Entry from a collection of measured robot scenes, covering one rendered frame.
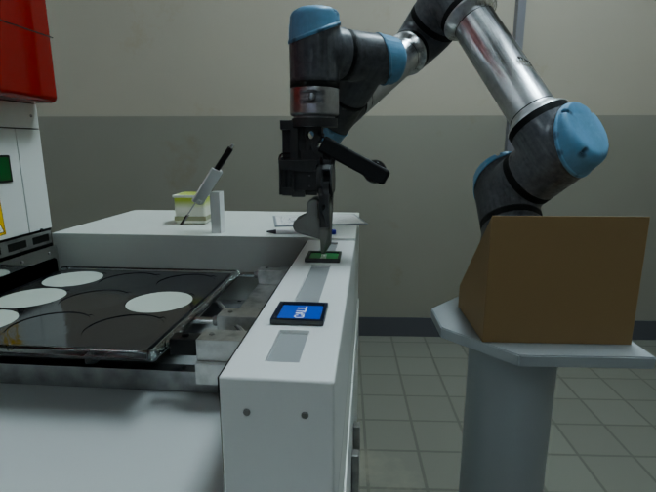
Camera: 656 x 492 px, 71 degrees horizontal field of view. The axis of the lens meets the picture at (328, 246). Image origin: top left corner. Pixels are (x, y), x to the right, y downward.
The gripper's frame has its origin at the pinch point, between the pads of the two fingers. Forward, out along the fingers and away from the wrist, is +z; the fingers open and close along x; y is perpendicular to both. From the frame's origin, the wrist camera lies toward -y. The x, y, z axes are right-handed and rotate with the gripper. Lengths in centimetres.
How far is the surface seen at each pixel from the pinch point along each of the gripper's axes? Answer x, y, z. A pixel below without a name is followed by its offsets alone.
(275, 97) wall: -192, 46, -42
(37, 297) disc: 5.9, 46.9, 8.2
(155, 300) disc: 5.6, 27.1, 8.2
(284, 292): 18.1, 3.9, 2.1
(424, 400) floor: -121, -33, 98
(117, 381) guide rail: 19.0, 26.7, 15.0
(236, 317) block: 13.7, 11.5, 7.5
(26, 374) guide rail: 19.0, 39.6, 14.6
